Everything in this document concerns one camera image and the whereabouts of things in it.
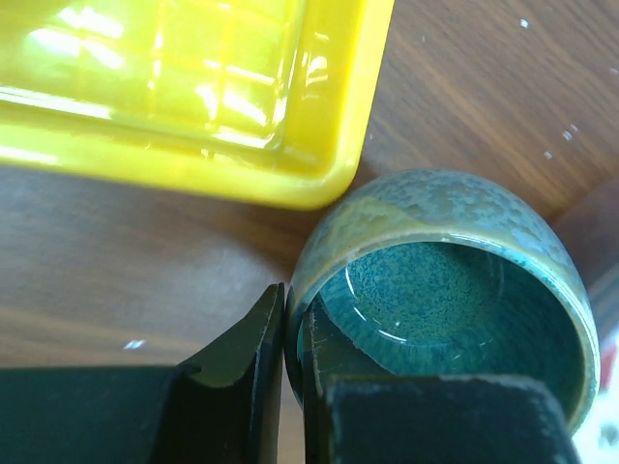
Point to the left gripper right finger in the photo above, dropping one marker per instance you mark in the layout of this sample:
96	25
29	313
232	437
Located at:
356	412

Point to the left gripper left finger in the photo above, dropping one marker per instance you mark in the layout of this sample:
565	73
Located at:
221	405

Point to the yellow plastic tray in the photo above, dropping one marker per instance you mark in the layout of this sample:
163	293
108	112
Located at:
260	101

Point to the clear pink plastic bin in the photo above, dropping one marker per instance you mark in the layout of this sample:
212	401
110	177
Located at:
589	231

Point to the teal speckled ceramic mug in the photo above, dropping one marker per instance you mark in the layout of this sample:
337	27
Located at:
432	272

